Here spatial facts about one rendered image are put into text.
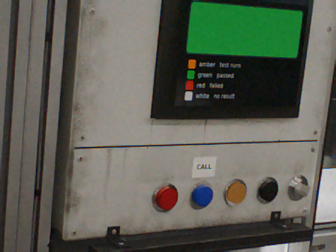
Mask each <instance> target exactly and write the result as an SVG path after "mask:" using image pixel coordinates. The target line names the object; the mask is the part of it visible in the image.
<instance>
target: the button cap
mask: <svg viewBox="0 0 336 252"><path fill-rule="evenodd" d="M193 199H194V202H195V203H196V204H197V205H198V206H208V205H209V204H210V203H211V201H212V199H213V191H212V189H211V188H210V187H209V186H207V185H201V186H199V187H198V188H197V190H196V191H195V193H194V196H193Z"/></svg>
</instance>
